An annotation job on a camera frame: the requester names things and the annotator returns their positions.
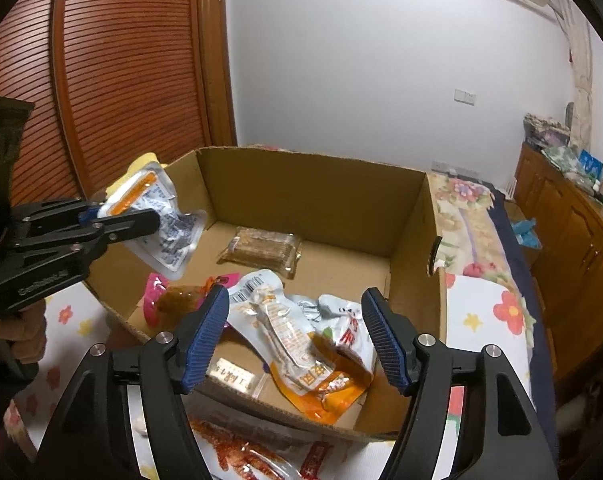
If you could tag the cream curtain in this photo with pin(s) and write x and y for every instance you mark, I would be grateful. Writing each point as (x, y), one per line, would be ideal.
(581, 60)

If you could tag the brown sauce packet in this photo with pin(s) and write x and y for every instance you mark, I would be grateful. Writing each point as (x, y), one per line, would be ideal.
(179, 305)

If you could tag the brown cracker packet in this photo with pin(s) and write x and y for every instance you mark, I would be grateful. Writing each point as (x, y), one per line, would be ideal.
(261, 250)

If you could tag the wooden louvered wardrobe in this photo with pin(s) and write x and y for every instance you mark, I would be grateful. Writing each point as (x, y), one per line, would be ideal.
(121, 70)

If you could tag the dark blue bedding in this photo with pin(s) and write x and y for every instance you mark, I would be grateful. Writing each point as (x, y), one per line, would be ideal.
(526, 280)

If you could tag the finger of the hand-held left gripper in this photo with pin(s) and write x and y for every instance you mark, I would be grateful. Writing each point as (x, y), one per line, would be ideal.
(131, 225)
(56, 215)

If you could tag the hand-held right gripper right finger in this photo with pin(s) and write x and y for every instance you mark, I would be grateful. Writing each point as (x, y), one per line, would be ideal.
(384, 340)

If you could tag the wooden door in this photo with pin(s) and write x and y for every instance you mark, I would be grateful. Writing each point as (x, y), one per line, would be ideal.
(219, 60)

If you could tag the pink snack packet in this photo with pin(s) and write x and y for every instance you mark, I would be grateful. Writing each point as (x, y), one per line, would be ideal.
(154, 300)

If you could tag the silver packet with red band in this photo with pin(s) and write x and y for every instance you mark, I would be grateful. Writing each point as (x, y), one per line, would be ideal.
(344, 327)

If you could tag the strawberry flower printed cloth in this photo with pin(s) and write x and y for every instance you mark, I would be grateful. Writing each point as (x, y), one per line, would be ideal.
(486, 320)

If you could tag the floral bed blanket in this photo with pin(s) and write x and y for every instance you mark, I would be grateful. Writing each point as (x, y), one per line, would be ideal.
(466, 220)

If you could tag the red spicy strip packet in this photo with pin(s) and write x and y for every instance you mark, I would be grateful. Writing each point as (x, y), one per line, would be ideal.
(261, 455)

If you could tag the white wafer snack packet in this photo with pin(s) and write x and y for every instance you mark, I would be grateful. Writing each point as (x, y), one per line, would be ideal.
(234, 375)

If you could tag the white orange sausage packet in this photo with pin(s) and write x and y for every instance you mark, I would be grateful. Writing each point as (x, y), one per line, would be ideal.
(281, 330)

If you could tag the white wall switch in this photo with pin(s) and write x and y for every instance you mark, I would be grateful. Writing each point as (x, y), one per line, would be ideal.
(465, 96)

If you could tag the wooden dresser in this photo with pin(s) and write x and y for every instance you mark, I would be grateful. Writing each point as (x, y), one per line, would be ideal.
(571, 260)

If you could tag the clear packet with orange sausage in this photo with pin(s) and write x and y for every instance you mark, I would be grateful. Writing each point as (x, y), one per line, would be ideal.
(171, 240)

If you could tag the person's left hand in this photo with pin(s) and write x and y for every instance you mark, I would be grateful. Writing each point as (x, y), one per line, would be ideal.
(29, 332)

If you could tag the cardboard box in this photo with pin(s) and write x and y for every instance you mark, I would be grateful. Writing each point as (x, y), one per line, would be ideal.
(331, 200)

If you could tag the teal cloth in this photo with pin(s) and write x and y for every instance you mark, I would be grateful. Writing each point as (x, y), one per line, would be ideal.
(526, 232)

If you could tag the clutter on dresser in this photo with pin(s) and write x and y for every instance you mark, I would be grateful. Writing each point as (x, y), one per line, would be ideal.
(571, 155)

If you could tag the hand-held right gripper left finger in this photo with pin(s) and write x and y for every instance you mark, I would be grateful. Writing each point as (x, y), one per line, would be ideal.
(206, 340)

